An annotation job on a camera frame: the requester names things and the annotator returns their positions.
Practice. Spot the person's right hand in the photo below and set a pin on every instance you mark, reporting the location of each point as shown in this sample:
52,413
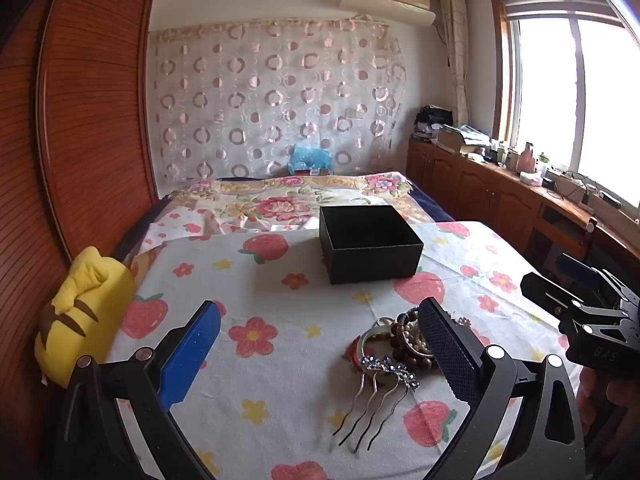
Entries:
592,400

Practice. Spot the long wooden cabinet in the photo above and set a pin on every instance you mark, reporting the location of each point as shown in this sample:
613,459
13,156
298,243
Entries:
480,190

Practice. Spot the strawberry print sheet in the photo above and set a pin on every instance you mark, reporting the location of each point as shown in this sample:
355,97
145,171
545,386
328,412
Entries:
280,360

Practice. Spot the floral blanket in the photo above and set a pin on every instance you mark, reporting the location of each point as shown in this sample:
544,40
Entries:
280,205

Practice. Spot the wooden wardrobe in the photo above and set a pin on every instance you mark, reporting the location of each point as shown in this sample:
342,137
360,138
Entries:
90,110

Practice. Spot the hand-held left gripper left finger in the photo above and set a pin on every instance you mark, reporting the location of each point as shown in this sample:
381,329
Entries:
192,355

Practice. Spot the stack of books and papers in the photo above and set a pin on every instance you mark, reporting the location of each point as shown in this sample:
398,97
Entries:
457,140

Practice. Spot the pink bottle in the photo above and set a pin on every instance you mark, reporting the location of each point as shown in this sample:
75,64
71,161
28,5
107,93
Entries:
527,159

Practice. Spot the white tissue pack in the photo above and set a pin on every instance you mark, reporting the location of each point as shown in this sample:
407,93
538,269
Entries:
531,178

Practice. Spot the dark blue bed sheet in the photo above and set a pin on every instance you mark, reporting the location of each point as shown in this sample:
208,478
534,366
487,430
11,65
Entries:
430,202

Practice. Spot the black square box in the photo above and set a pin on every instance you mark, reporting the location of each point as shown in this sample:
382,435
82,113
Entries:
370,265

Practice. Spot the silver hair comb blue flowers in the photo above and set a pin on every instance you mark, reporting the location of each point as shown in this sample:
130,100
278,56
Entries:
380,364

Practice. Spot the silver bangle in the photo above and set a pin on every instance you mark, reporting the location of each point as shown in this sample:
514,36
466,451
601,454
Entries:
364,341

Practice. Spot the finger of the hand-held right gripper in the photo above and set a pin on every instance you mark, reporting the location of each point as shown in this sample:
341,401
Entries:
580,266
545,290

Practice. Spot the beige window curtain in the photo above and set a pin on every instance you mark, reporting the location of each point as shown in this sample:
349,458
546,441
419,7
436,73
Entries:
456,50

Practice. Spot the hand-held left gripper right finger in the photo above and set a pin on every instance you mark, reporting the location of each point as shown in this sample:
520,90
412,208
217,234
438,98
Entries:
450,355

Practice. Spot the yellow plush toy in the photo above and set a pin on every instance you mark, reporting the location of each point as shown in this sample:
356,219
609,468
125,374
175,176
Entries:
85,300

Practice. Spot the pile of dark bags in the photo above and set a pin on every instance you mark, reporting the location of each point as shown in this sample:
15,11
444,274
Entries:
432,120

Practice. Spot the blue plastic bag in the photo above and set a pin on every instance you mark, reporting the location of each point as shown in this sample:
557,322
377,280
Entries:
310,157

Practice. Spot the sheer curtain with pink circles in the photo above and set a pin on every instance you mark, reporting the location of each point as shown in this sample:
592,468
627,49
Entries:
250,90

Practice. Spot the window with wooden frame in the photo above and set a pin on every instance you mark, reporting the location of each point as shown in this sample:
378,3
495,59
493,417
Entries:
575,90

